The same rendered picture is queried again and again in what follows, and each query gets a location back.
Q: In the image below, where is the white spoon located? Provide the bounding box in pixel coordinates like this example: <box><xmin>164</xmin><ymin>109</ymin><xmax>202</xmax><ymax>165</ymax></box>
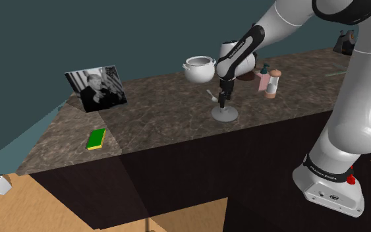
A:
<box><xmin>206</xmin><ymin>88</ymin><xmax>219</xmax><ymax>103</ymax></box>

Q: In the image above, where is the brown bowl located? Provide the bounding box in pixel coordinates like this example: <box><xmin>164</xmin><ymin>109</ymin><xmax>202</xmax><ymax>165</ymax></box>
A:
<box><xmin>236</xmin><ymin>71</ymin><xmax>256</xmax><ymax>82</ymax></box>

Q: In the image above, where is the grey round plate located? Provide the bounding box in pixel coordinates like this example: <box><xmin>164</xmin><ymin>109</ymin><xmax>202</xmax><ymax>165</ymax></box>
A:
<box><xmin>210</xmin><ymin>105</ymin><xmax>239</xmax><ymax>123</ymax></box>

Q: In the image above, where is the pink soap dispenser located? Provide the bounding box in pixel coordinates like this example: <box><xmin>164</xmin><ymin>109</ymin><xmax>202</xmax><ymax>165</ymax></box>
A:
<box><xmin>254</xmin><ymin>63</ymin><xmax>271</xmax><ymax>93</ymax></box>

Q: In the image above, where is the white and tan pepper mill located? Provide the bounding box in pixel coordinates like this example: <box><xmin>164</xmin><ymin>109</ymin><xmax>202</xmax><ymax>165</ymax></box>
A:
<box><xmin>264</xmin><ymin>69</ymin><xmax>283</xmax><ymax>100</ymax></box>

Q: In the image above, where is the dark brown counter cabinet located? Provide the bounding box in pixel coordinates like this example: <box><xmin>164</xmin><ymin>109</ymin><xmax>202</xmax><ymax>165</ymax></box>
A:
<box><xmin>15</xmin><ymin>47</ymin><xmax>371</xmax><ymax>231</ymax></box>

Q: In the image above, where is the dark grey appliance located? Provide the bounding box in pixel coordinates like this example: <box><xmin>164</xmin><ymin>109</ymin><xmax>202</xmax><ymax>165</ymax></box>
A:
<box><xmin>332</xmin><ymin>29</ymin><xmax>356</xmax><ymax>57</ymax></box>

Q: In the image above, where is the black and white photo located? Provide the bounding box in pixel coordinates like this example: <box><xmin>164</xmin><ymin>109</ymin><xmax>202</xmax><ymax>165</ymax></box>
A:
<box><xmin>64</xmin><ymin>65</ymin><xmax>128</xmax><ymax>113</ymax></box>

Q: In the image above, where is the dark robot stand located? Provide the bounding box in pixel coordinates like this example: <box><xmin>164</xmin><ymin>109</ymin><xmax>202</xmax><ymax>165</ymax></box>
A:
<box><xmin>222</xmin><ymin>154</ymin><xmax>371</xmax><ymax>232</ymax></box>

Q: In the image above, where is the green and yellow sponge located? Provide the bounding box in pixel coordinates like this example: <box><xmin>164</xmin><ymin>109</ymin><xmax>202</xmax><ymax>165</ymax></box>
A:
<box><xmin>86</xmin><ymin>127</ymin><xmax>107</xmax><ymax>151</ymax></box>

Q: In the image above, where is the white two-handled pot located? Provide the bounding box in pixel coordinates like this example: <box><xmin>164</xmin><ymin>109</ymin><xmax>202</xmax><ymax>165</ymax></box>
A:
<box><xmin>182</xmin><ymin>55</ymin><xmax>217</xmax><ymax>84</ymax></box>

